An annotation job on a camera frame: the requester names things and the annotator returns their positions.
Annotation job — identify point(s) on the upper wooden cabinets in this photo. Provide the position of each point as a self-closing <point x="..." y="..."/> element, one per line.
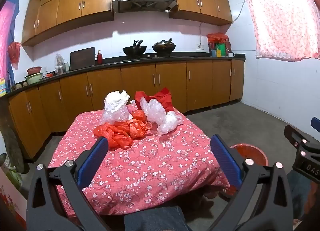
<point x="72" y="4"/>

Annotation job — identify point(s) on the pink hanging cloth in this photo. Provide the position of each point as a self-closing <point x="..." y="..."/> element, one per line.
<point x="6" y="33"/>

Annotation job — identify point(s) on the red floral tablecloth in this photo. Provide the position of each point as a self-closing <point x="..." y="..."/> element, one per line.
<point x="150" y="171"/>

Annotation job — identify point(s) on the large red plastic basin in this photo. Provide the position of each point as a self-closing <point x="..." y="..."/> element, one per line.
<point x="252" y="152"/>

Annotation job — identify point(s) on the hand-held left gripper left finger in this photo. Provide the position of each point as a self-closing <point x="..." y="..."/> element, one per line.
<point x="92" y="161"/>

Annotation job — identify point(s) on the red hanging plastic bag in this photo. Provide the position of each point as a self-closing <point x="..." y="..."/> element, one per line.
<point x="14" y="53"/>

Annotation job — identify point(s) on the colourful box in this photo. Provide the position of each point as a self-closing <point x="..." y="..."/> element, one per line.
<point x="2" y="87"/>

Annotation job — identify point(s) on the wooden cabinets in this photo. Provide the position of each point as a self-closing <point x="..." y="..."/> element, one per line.
<point x="72" y="4"/>
<point x="170" y="83"/>

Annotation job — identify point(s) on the green box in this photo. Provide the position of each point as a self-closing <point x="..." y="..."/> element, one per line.
<point x="221" y="47"/>

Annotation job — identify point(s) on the black wok with lid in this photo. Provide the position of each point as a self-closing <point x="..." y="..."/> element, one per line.
<point x="163" y="48"/>

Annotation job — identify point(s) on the white mug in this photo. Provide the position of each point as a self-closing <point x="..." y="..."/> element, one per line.
<point x="230" y="54"/>

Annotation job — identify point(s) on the person's left leg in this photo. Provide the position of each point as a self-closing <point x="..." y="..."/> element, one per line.
<point x="155" y="219"/>

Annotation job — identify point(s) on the black countertop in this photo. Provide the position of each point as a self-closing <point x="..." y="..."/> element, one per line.
<point x="110" y="65"/>

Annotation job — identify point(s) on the floral poster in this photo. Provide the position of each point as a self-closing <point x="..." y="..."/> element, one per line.
<point x="10" y="201"/>

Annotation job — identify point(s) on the red paper sheet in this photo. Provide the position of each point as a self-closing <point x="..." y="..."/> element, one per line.
<point x="165" y="98"/>

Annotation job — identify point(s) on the person's right leg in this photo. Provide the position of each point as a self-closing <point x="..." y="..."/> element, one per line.
<point x="300" y="193"/>

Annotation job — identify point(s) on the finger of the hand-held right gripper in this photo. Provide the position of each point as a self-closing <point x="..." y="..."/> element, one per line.
<point x="291" y="133"/>
<point x="316" y="122"/>

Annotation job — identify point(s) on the blue cup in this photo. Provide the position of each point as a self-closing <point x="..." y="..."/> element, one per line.
<point x="214" y="53"/>

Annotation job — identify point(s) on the small orange plastic bag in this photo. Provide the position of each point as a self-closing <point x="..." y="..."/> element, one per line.
<point x="137" y="128"/>

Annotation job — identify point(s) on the person's leg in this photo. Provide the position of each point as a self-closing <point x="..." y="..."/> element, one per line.
<point x="155" y="219"/>
<point x="300" y="193"/>

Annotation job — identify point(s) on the small red basin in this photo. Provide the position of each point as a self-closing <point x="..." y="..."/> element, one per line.
<point x="33" y="70"/>

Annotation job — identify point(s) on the yellow box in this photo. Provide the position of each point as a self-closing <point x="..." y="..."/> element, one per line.
<point x="218" y="53"/>

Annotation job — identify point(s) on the large bubble wrap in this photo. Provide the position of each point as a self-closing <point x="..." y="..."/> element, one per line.
<point x="152" y="111"/>

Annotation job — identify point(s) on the tall clear plastic bag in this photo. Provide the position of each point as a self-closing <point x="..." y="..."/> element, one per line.
<point x="60" y="61"/>

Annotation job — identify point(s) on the lower wooden cabinets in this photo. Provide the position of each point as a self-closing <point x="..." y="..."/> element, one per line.
<point x="170" y="83"/>

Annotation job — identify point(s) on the dark cutting board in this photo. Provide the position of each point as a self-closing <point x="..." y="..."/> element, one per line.
<point x="82" y="58"/>

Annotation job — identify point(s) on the large orange plastic bag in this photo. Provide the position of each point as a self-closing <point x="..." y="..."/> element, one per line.
<point x="112" y="133"/>

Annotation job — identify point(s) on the pink floral curtain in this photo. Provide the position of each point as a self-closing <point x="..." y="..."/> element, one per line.
<point x="282" y="16"/>

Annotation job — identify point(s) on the white plastic bag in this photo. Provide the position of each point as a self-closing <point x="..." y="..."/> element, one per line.
<point x="115" y="101"/>

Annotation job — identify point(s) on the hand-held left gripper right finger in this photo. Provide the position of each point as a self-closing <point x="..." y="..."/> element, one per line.
<point x="226" y="158"/>

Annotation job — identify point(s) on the red bottle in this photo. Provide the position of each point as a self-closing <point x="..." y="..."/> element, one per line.
<point x="99" y="58"/>

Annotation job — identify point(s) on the small bubble wrap sheet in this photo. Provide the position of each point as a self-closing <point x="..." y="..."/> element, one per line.
<point x="117" y="116"/>

